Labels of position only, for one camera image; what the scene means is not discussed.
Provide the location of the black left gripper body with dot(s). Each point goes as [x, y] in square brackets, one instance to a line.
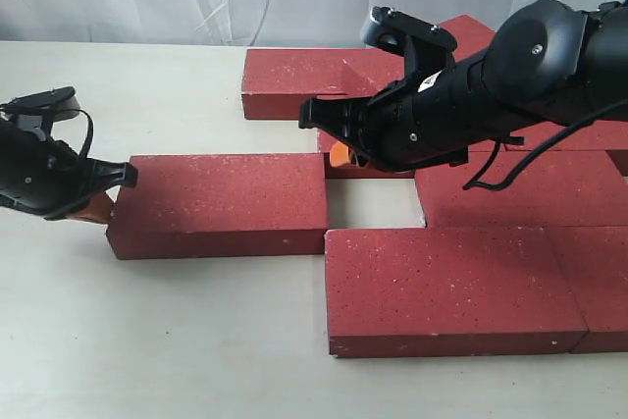
[46, 178]

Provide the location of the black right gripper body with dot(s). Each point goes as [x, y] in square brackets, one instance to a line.
[461, 81]

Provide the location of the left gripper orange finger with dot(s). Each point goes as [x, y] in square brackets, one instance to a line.
[98, 210]

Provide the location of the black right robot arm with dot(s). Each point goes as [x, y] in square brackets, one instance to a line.
[546, 63]

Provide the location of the front large red brick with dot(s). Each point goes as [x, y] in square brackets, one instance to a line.
[447, 292]

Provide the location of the middle row red brick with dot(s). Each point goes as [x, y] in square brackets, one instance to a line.
[559, 189]

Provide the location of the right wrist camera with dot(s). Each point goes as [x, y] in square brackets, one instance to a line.
[425, 48]

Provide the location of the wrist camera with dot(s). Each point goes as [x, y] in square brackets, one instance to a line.
[425, 48]
[58, 103]

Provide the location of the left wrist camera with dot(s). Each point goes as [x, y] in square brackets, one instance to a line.
[58, 103]

